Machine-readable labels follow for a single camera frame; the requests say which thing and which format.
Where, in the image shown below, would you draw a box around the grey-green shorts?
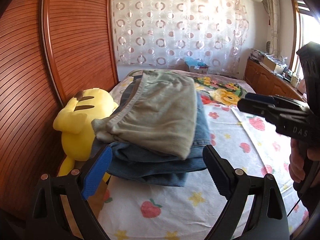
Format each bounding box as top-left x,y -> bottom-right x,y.
92,70 -> 197,160

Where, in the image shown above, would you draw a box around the white jar on sideboard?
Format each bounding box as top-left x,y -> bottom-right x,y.
290,75 -> 300,88

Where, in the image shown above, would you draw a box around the wooden sideboard cabinet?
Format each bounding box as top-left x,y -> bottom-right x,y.
244,59 -> 305,101

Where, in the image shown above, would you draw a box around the cardboard box on sideboard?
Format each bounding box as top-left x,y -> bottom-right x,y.
262,57 -> 286,75

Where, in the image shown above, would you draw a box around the beige window curtain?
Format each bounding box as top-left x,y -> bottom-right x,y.
266,0 -> 280,57

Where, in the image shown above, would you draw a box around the floral bed sheet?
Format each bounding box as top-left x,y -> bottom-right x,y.
110,69 -> 254,106

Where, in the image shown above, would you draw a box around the white floral towel blanket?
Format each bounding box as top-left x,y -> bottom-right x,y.
98,104 -> 308,239

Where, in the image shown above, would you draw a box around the cardboard box with blue cloth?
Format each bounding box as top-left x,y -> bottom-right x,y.
184,57 -> 208,74

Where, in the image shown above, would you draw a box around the folded blue jeans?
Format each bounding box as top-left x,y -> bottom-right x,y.
92,75 -> 210,187

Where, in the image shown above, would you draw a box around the yellow plush toy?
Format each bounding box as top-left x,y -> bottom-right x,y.
53,88 -> 118,176

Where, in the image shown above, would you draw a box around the circle patterned sheer curtain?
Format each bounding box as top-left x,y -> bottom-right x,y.
112,0 -> 249,76

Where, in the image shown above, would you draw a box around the wooden louvered wardrobe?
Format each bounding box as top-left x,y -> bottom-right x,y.
1,0 -> 118,219

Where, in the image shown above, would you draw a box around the window with wooden frame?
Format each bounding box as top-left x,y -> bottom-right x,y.
290,0 -> 319,80

